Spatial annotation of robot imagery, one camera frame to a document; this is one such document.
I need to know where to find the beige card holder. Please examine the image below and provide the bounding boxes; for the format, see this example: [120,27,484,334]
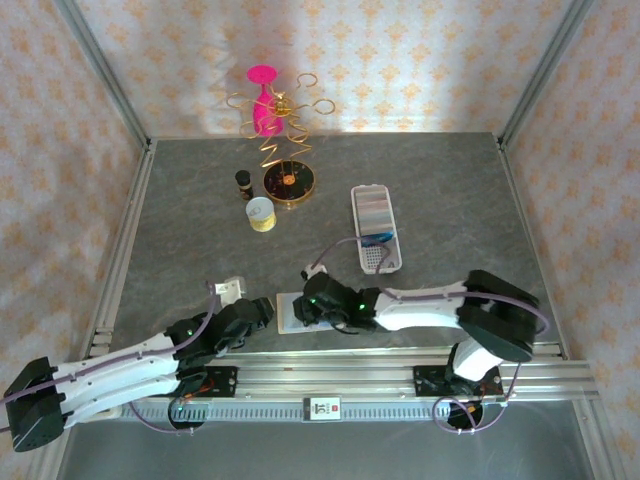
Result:
[276,292,336,335]

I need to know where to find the small dark bottle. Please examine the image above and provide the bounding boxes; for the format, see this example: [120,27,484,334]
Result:
[234,169,255,202]

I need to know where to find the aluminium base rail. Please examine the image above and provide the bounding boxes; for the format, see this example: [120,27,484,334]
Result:
[52,344,601,404]

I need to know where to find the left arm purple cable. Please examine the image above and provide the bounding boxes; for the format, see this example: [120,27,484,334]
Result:
[0,280,219,437]

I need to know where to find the gold tin can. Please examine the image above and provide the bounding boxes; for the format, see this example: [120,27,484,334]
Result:
[245,196,278,233]

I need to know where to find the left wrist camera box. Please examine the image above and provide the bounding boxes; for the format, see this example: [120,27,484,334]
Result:
[214,276,247,306]

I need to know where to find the grey slotted cable duct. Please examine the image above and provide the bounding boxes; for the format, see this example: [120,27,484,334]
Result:
[122,402,451,424]

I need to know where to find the stack of credit cards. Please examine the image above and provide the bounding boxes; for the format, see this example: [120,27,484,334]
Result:
[353,187,394,236]

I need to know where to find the aluminium frame post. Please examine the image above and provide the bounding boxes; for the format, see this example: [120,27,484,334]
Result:
[54,0,151,151]
[499,0,594,146]

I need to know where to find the pink wine glass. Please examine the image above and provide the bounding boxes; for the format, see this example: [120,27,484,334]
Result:
[246,64,286,137]

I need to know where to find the white perforated plastic tray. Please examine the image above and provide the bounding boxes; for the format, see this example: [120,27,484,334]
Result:
[349,184,404,275]

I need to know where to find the aluminium side rail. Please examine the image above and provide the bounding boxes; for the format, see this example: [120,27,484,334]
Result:
[494,134,571,359]
[82,142,159,361]

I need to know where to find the white label with red mark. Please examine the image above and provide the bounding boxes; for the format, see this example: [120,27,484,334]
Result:
[303,396,343,424]

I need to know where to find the gold wire glass rack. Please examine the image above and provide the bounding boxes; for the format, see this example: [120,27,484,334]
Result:
[227,72,336,209]

